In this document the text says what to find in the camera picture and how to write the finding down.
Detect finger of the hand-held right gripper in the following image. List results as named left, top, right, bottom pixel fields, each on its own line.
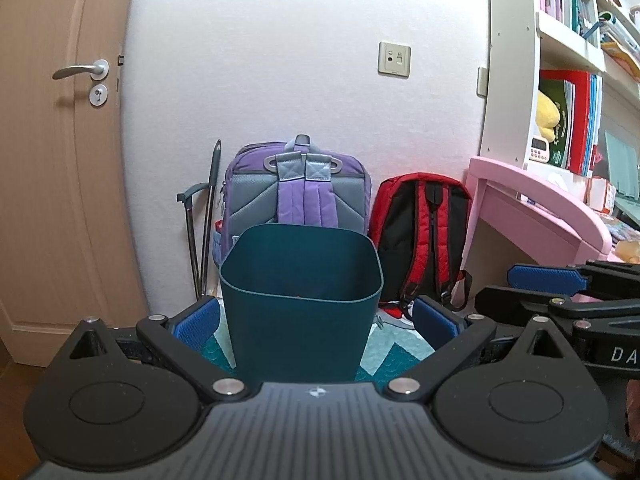
left=474, top=285, right=640, bottom=332
left=506, top=259, right=640, bottom=302

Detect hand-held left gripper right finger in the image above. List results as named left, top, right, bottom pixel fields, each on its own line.
left=382, top=295, right=583, bottom=403

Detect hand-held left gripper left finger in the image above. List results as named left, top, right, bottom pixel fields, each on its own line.
left=47, top=297, right=251, bottom=403

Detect teal plastic bin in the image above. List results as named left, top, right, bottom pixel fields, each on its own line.
left=218, top=224, right=385, bottom=383

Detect teal cream zigzag quilt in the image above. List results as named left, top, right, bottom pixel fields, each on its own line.
left=200, top=305, right=436, bottom=376

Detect pink desk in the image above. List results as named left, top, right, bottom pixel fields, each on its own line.
left=457, top=156, right=613, bottom=311

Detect red black backpack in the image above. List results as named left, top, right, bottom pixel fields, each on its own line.
left=367, top=173, right=473, bottom=318

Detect white orange box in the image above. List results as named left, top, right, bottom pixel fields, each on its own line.
left=585, top=176, right=617, bottom=211

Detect light green panel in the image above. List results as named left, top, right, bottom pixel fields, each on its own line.
left=605, top=132, right=640, bottom=201

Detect purple grey backpack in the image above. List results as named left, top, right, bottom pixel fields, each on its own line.
left=212, top=135, right=373, bottom=268

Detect red folder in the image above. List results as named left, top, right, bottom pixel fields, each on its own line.
left=540, top=70, right=592, bottom=176

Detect yellow plush toy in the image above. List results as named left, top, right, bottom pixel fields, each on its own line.
left=536, top=91, right=562, bottom=143

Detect blue folders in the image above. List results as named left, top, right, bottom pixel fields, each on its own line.
left=587, top=74, right=605, bottom=176

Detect beige wooden door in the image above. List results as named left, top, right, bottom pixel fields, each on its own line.
left=0, top=0, right=151, bottom=368

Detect white bookshelf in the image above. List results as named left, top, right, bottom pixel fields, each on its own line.
left=477, top=0, right=640, bottom=201

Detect stack of colourful papers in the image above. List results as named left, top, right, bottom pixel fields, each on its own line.
left=597, top=10, right=640, bottom=81

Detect row of shelf books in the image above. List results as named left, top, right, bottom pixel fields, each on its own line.
left=537, top=0, right=601, bottom=36

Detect pole with bent handle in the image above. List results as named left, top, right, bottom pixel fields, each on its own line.
left=176, top=184, right=217, bottom=297

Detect cream wall socket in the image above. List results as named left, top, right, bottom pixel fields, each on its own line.
left=377, top=41, right=412, bottom=78

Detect silver door handle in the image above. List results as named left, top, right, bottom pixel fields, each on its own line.
left=52, top=59, right=110, bottom=81

